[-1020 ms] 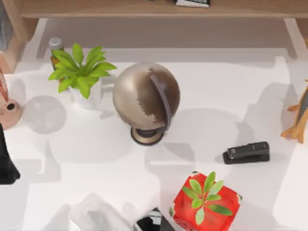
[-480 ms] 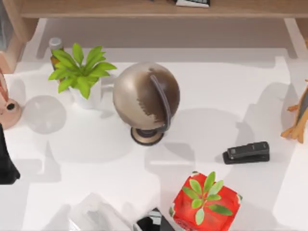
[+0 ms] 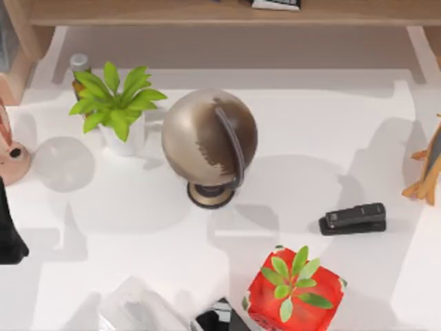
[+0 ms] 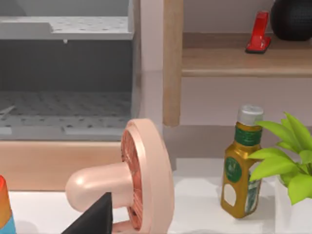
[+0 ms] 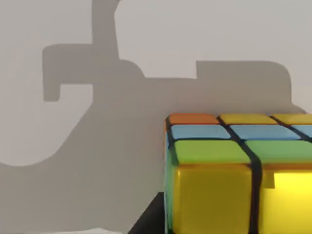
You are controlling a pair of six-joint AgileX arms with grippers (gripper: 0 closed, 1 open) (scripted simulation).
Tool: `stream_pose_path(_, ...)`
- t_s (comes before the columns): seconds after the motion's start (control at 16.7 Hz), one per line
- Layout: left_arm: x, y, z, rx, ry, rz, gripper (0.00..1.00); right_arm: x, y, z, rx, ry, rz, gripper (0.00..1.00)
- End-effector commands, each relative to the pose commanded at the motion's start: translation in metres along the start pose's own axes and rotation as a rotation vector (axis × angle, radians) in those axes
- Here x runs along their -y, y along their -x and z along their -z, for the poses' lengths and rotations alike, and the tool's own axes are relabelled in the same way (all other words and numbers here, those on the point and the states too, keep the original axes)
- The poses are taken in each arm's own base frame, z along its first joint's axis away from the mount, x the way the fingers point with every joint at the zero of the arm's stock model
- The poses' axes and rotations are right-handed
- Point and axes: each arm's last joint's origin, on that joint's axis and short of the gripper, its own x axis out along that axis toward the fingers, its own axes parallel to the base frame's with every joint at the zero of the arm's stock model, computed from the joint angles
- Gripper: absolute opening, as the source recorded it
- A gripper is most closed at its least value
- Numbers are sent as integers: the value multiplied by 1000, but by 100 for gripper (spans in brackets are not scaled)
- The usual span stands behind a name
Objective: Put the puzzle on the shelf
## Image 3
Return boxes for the green plant in white pot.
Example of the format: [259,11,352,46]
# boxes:
[68,61,169,157]

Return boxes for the black stapler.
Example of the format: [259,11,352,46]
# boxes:
[318,202,387,237]

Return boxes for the wooden framed blackboard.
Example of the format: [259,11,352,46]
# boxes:
[401,112,441,207]

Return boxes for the wooden shelf unit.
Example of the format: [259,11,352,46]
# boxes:
[0,0,441,106]

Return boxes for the black and white box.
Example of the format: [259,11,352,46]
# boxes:
[190,297,256,331]

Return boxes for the green plant in red pot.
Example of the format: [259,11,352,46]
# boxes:
[241,244,348,331]

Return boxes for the black and white book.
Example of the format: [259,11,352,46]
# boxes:
[251,0,302,12]

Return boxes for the brown globe on stand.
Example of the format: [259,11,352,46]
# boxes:
[161,88,259,209]

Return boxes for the white crumpled bag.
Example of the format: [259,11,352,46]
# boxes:
[99,275,194,331]

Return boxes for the pink figurine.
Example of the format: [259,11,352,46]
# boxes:
[0,73,32,188]

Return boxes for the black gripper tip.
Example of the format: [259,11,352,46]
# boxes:
[0,177,30,266]

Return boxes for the brown bottle with grey cap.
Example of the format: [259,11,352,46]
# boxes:
[70,53,94,103]

